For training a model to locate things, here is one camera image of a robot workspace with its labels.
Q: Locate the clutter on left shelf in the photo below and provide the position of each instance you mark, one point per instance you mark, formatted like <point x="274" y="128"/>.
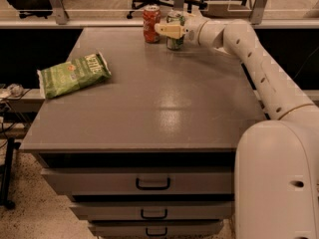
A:
<point x="13" y="91"/>

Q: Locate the middle drawer with black handle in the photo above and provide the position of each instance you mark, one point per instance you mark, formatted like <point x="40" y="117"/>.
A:
<point x="149" y="211"/>

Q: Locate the green chip bag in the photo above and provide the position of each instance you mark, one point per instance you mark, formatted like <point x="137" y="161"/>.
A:
<point x="73" y="75"/>

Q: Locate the green soda can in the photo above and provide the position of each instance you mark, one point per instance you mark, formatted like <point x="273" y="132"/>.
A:
<point x="172" y="17"/>

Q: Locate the bottom drawer with black handle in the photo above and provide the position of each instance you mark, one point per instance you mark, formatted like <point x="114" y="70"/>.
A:
<point x="155" y="228"/>

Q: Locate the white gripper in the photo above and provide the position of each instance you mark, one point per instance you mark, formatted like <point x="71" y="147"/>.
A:
<point x="191" y="30"/>

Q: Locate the grey drawer cabinet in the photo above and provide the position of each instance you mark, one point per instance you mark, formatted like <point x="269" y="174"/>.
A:
<point x="160" y="108"/>

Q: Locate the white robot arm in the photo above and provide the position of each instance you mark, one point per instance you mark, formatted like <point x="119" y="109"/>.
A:
<point x="276" y="170"/>

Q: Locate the top drawer with black handle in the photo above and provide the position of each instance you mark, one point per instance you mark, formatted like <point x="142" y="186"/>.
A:
<point x="140" y="180"/>

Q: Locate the red coke can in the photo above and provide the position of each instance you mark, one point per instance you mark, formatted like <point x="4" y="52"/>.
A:
<point x="151" y="16"/>

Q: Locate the black stand at left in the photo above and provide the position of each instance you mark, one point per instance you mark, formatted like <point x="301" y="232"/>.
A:
<point x="12" y="145"/>

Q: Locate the drawer with black handle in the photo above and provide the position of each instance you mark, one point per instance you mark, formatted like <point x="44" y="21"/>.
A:
<point x="155" y="228"/>
<point x="140" y="180"/>
<point x="149" y="211"/>

